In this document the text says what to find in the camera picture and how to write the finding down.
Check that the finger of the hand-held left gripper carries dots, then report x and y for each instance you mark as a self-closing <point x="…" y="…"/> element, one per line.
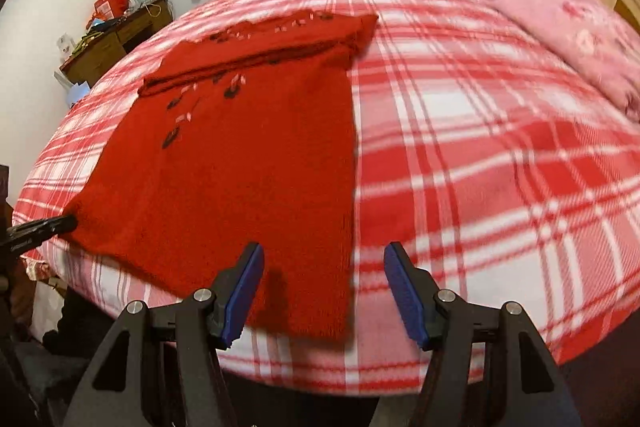
<point x="45" y="227"/>

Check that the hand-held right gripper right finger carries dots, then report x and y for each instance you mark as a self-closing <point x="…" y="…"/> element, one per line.
<point x="405" y="292"/>

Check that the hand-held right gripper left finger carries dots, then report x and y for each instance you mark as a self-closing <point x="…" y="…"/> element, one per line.
<point x="245" y="287"/>

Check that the red knitted sweater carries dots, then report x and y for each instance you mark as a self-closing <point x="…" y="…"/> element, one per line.
<point x="240" y="157"/>

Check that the white paper bag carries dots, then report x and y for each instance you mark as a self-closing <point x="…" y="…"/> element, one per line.
<point x="76" y="94"/>

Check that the red plaid bed sheet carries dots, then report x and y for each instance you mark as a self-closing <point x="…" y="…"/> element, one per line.
<point x="475" y="157"/>

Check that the white card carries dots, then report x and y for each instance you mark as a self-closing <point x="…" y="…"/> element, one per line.
<point x="65" y="44"/>

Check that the brown wooden desk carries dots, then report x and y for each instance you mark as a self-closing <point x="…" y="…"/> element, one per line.
<point x="110" y="47"/>

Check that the red gift box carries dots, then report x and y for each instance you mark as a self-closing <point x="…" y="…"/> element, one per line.
<point x="107" y="7"/>

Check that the pink floral folded quilt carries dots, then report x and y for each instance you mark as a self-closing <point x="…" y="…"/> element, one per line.
<point x="590" y="37"/>

